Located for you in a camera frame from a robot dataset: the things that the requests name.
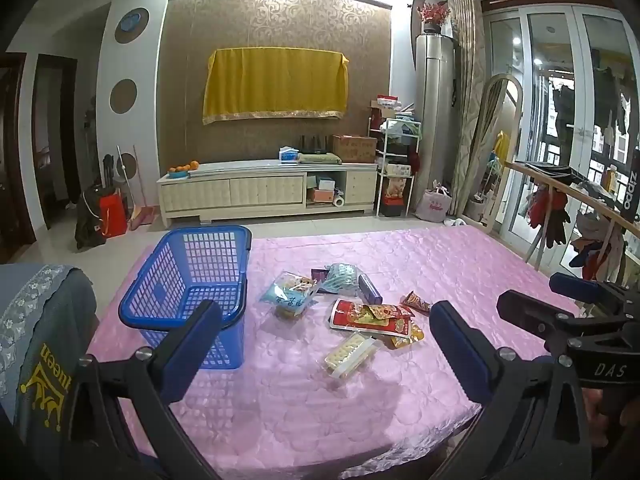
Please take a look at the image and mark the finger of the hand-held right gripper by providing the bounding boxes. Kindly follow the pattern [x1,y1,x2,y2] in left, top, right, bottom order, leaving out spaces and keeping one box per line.
[496,289,621,353]
[549,272,640,311]

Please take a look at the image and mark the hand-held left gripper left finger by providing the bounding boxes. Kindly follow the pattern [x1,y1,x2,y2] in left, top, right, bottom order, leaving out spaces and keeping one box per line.
[60,300,223,480]

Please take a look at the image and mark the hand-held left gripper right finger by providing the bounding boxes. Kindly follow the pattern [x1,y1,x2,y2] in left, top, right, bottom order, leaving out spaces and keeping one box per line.
[429,301,596,480]

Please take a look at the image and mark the orange snack packet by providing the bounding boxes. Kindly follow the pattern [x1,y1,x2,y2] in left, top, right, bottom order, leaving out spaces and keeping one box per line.
[400,291,432,317]

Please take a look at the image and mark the blue plastic basket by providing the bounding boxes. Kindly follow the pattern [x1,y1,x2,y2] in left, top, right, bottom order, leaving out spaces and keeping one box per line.
[118,225,252,371]

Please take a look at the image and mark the blue striped snack packet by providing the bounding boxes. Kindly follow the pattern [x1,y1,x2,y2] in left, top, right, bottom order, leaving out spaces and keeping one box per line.
[320,263,363,296]

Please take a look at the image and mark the person's right hand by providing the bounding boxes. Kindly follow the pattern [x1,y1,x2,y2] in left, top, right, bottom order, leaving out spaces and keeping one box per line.
[584,385,640,448]

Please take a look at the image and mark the yellow snack packet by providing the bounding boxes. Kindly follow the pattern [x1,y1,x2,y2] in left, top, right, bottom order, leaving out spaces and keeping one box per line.
[385,322,425,351]

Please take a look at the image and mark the red clothes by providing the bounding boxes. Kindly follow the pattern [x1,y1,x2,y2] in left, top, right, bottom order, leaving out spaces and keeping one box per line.
[525,187,571,248]

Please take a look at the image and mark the clear biscuit packet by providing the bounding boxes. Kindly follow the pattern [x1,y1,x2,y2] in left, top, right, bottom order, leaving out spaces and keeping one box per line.
[324,332,379,378]

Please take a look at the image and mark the light blue cartoon snack packet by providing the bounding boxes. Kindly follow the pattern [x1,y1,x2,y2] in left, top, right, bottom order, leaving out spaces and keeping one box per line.
[259,271,321,318]

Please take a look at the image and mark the red snack packet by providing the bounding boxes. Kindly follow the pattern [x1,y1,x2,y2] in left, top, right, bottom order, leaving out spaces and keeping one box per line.
[330,299,416,333]

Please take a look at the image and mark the wooden drying rack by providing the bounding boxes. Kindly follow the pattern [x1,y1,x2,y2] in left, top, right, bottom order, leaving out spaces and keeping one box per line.
[502,160,640,291]

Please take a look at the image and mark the pink quilted blanket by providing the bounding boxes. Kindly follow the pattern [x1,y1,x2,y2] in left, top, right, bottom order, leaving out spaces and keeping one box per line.
[82,225,583,480]

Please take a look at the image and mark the pink bag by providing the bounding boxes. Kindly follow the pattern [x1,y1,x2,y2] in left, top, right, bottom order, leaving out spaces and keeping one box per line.
[415,187,453,222]

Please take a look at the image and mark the pink broom and dustpan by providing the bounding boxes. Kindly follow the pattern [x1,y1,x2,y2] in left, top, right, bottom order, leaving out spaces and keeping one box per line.
[127,145,156,231]

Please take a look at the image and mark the standing mirror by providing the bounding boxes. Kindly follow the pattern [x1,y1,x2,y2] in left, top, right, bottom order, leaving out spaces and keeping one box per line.
[462,74,523,233]

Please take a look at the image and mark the red bag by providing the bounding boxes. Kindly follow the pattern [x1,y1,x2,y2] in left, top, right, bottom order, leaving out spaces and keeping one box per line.
[99,192,128,238]

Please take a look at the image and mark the black bag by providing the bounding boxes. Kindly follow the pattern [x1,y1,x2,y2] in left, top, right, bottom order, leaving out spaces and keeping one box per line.
[75,185,108,251]

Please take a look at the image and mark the cream tv cabinet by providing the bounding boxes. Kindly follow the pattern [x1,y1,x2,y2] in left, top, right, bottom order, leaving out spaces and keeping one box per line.
[156,158,379,227]

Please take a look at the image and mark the mop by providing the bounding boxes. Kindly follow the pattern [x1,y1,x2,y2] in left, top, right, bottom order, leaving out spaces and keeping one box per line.
[116,145,133,211]

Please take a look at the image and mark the white shelf rack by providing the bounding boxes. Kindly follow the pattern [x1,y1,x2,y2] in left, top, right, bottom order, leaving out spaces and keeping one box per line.
[368,105,422,218]

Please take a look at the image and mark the glass sliding door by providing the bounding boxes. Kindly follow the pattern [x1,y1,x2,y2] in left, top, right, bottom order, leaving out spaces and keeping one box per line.
[482,5,640,271]

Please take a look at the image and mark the patterned curtain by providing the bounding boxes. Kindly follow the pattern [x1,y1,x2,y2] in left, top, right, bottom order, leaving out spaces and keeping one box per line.
[447,0,487,216]

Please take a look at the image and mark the silver tower air conditioner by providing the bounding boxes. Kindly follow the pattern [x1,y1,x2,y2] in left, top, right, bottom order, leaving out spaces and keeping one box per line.
[414,34,457,196]

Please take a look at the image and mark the cardboard box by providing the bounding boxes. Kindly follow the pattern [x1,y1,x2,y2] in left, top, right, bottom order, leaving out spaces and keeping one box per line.
[332,134,378,163]

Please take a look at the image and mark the dark wooden door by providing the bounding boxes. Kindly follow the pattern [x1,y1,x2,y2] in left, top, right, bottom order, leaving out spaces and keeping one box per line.
[0,52,31,248]

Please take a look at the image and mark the yellow cloth cover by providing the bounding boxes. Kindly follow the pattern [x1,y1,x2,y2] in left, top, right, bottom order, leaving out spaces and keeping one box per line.
[202,47,350,126]

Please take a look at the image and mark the vase with red flowers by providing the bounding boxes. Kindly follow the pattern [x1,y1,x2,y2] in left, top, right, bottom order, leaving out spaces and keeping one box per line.
[416,2,451,36]

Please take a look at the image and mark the large round wall decor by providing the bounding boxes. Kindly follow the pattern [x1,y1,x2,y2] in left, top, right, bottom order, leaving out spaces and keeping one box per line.
[114,7,150,43]

